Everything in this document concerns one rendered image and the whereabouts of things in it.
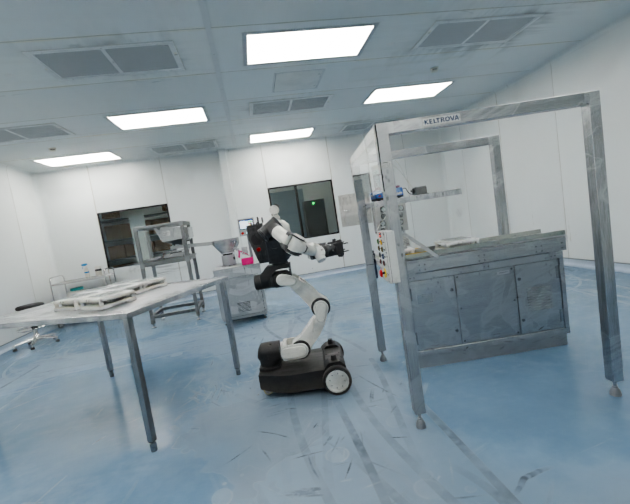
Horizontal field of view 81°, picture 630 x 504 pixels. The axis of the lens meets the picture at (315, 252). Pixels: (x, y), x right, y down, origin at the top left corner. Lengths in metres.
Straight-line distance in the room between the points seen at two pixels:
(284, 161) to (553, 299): 5.94
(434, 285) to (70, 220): 7.14
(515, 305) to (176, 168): 6.60
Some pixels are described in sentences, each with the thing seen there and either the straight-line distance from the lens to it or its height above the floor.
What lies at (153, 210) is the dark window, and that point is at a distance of 8.02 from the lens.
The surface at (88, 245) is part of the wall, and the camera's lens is 8.39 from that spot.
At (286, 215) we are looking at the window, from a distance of 7.80.
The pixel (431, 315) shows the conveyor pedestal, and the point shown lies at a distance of 2.87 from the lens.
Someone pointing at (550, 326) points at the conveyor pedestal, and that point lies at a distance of 3.29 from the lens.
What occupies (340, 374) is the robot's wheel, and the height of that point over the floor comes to 0.14.
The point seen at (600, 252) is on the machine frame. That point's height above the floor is 0.81.
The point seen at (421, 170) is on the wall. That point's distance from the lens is 8.70.
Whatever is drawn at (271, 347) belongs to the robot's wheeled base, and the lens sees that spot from 2.83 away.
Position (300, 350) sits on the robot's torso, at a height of 0.29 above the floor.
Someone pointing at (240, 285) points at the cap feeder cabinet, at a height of 0.50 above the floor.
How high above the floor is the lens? 1.21
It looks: 5 degrees down
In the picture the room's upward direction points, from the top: 9 degrees counter-clockwise
